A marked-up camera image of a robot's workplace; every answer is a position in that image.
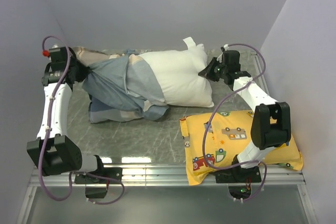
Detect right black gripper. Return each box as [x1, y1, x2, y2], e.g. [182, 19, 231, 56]
[200, 57, 228, 82]

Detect blue plaid pillowcase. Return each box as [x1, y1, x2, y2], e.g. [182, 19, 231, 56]
[73, 46, 170, 123]

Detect white pillow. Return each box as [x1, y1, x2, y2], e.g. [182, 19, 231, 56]
[140, 37, 214, 108]

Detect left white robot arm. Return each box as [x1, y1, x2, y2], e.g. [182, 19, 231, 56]
[27, 47, 106, 183]

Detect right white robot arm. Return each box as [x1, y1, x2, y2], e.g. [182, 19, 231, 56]
[198, 45, 291, 182]

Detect yellow cartoon vehicle pillow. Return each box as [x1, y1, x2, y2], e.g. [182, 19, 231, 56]
[179, 110, 304, 186]

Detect black box under left base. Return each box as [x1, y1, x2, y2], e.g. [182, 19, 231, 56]
[85, 187, 108, 199]

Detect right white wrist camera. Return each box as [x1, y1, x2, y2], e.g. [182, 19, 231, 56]
[217, 44, 229, 62]

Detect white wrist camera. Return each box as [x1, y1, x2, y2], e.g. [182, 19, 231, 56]
[217, 44, 229, 62]
[42, 44, 60, 58]

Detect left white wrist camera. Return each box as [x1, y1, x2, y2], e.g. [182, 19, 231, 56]
[42, 44, 60, 58]

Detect aluminium right side rail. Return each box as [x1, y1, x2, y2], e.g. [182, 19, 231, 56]
[250, 51, 269, 95]

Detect aluminium rail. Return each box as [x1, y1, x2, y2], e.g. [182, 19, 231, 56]
[250, 51, 269, 95]
[28, 163, 306, 187]

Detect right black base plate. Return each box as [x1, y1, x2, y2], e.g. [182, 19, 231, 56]
[211, 166, 261, 184]

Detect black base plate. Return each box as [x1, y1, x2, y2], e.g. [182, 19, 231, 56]
[74, 167, 123, 185]
[211, 166, 261, 184]

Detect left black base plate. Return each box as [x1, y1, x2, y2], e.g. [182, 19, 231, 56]
[74, 167, 123, 185]

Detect aluminium front rail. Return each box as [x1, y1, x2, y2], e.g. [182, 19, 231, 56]
[28, 163, 306, 187]

